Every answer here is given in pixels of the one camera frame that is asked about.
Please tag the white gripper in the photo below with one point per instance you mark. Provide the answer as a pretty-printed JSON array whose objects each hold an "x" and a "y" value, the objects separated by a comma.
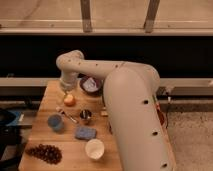
[{"x": 68, "y": 80}]

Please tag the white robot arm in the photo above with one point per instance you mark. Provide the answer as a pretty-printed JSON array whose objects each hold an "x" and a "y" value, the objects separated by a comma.
[{"x": 129, "y": 93}]

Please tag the small metal cup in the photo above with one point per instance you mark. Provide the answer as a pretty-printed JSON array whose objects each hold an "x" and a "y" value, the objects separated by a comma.
[{"x": 85, "y": 116}]

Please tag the blue plastic cup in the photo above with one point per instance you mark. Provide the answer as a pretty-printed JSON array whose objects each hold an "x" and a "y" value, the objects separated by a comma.
[{"x": 55, "y": 122}]

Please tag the white paper cup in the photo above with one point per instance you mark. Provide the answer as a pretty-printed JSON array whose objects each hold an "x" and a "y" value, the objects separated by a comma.
[{"x": 95, "y": 149}]

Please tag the orange round fruit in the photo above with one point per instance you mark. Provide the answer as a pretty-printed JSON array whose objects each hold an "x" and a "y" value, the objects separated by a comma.
[{"x": 69, "y": 100}]

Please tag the purple bowl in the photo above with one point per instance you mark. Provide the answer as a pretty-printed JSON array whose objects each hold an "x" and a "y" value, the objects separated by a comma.
[{"x": 98, "y": 82}]

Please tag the crumpled white wrapper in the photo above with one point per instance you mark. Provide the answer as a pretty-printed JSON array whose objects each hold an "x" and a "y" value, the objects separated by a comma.
[{"x": 90, "y": 85}]

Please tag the wooden banana-shaped piece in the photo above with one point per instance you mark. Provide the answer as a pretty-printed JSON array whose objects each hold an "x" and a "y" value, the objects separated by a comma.
[{"x": 104, "y": 112}]

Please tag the blue sponge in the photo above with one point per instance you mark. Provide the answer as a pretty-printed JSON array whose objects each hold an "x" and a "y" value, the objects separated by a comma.
[{"x": 85, "y": 133}]

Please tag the bunch of dark grapes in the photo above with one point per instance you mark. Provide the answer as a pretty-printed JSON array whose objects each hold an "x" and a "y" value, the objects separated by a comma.
[{"x": 48, "y": 153}]

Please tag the black chair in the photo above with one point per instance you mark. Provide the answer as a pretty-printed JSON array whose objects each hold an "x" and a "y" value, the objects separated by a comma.
[{"x": 11, "y": 145}]

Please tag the orange bowl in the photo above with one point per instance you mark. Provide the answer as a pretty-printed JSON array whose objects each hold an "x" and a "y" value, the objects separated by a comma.
[{"x": 161, "y": 116}]

